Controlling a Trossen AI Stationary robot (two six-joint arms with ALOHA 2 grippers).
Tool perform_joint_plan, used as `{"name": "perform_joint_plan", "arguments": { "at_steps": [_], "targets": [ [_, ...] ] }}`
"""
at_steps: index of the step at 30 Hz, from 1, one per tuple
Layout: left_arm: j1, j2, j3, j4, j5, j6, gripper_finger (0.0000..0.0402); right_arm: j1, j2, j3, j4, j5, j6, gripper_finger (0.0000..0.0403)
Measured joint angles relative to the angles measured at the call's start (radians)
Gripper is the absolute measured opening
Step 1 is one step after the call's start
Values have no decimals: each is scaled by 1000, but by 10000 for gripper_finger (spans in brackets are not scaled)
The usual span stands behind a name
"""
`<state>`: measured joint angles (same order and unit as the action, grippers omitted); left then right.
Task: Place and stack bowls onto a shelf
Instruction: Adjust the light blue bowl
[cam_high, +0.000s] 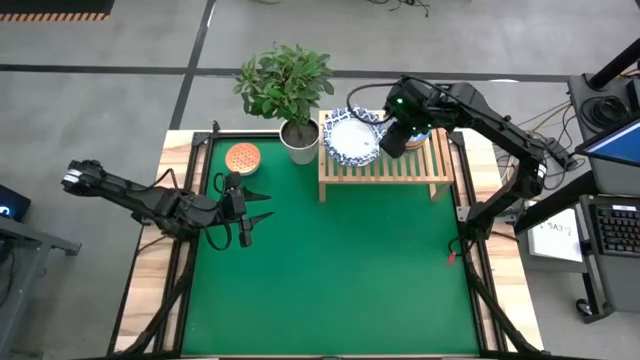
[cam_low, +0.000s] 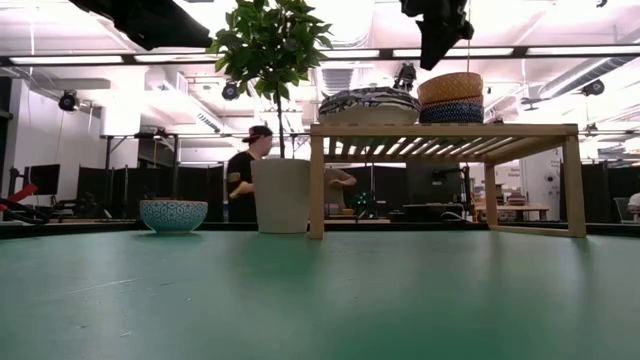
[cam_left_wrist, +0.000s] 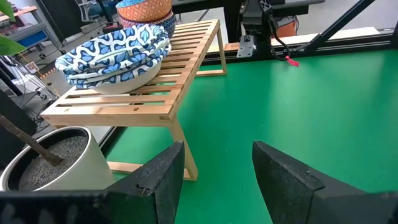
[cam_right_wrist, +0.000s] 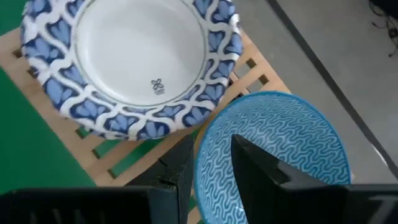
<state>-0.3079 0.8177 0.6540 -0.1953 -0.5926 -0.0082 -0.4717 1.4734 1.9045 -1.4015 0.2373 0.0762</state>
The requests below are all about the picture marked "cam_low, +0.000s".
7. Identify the black computer monitor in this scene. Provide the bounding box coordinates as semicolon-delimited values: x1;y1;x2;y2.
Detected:
22;163;61;197
405;162;467;204

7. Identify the orange patterned ceramic bowl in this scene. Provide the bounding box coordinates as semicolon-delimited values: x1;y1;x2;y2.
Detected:
417;71;485;105

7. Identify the red object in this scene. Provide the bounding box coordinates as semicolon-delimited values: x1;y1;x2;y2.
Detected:
0;183;39;204

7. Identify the white plant pot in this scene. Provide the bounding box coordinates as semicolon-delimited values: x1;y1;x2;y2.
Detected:
250;158;312;235

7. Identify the green leafy plant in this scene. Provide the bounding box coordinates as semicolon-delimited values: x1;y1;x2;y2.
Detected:
204;0;334;160

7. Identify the silver air duct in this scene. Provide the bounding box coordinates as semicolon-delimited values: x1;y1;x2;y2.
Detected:
538;55;640;100

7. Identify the black partition screen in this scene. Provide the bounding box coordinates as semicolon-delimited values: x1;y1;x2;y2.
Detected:
77;163;225;222

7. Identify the wooden background table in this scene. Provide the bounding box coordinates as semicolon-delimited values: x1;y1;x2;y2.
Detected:
473;202;551;222

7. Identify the teal patterned ceramic bowl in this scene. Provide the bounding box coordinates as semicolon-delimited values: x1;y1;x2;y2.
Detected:
139;199;209;234

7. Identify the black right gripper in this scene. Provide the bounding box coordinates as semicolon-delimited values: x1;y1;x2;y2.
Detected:
399;0;475;70

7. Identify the dark blue patterned bowl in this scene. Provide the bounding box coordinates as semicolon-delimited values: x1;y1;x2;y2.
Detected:
418;102;485;125

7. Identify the green table mat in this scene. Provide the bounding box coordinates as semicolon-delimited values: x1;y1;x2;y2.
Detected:
0;229;640;360

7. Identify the wooden slatted shelf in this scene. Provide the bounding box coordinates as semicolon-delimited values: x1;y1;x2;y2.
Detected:
308;122;587;240

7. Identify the person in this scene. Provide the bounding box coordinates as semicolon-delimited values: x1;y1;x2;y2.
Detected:
323;167;359;217
225;124;275;224

